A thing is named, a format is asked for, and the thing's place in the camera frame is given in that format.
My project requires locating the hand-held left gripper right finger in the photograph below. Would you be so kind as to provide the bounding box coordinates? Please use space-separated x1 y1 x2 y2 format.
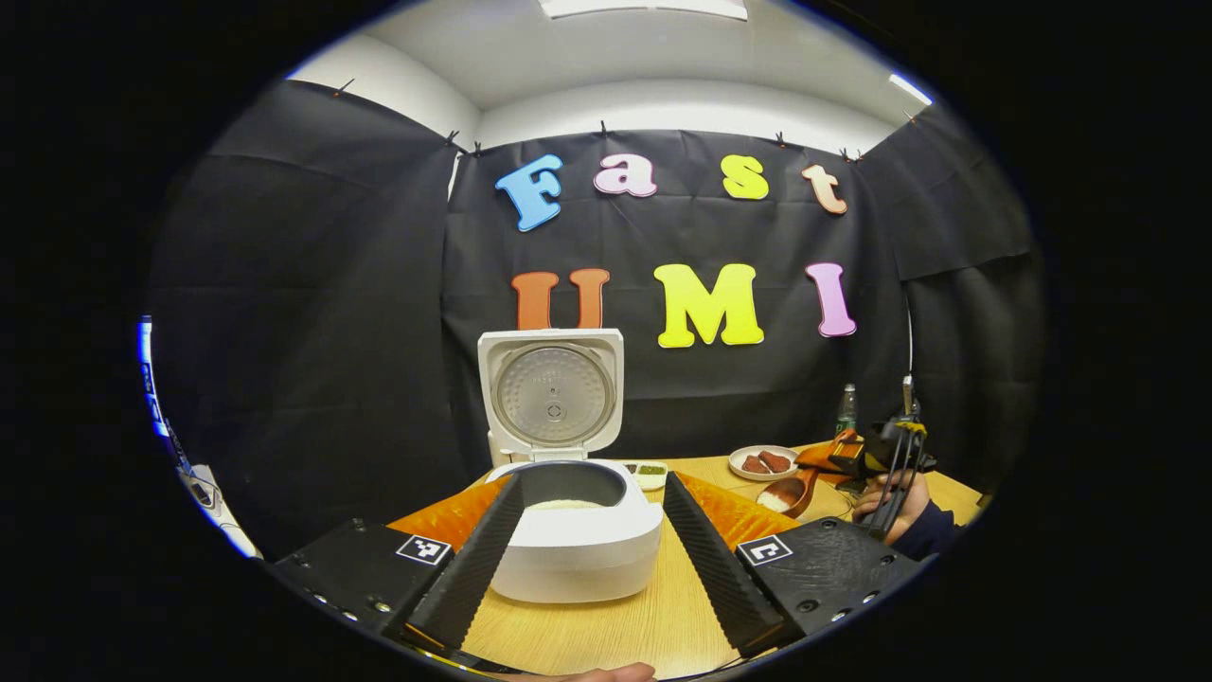
663 470 924 657

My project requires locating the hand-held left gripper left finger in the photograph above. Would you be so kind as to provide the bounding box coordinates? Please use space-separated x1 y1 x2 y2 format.
270 472 525 655

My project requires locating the brown wooden spoon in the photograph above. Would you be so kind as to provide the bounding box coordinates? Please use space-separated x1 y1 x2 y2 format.
756 431 858 519

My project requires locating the white rice cooker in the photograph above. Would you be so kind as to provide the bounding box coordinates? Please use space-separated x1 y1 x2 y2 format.
476 328 665 604

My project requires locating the white round plate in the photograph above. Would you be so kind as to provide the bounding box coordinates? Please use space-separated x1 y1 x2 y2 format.
728 445 801 482

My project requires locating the black backdrop cloth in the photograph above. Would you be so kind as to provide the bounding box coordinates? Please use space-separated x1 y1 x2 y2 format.
142 81 1047 560

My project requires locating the white side table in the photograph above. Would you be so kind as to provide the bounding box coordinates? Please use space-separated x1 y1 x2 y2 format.
180 464 261 560

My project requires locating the long ceiling light panel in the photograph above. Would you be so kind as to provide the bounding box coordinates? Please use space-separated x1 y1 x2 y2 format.
540 0 749 20

